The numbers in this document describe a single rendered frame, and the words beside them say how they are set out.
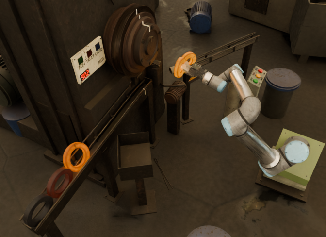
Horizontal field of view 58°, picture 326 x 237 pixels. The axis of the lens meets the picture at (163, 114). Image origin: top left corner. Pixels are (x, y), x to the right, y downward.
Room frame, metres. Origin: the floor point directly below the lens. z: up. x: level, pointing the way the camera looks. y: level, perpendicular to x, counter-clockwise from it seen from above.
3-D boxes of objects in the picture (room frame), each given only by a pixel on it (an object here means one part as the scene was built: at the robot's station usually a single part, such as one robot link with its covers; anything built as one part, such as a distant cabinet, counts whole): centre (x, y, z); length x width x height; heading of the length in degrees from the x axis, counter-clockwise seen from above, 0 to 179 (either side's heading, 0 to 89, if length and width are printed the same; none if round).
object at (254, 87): (1.96, -0.81, 0.31); 0.24 x 0.16 x 0.62; 150
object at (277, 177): (1.38, -1.01, 0.10); 0.32 x 0.32 x 0.04; 61
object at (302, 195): (1.38, -1.01, 0.04); 0.40 x 0.40 x 0.08; 61
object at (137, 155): (1.14, 0.19, 0.36); 0.26 x 0.20 x 0.72; 5
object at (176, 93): (1.95, -0.12, 0.27); 0.22 x 0.13 x 0.53; 150
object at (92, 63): (1.49, 0.43, 1.15); 0.26 x 0.02 x 0.18; 150
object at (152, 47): (1.69, 0.08, 1.11); 0.28 x 0.06 x 0.28; 150
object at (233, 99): (2.00, -0.65, 0.26); 0.12 x 0.12 x 0.52
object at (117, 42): (1.73, 0.16, 1.11); 0.47 x 0.06 x 0.47; 150
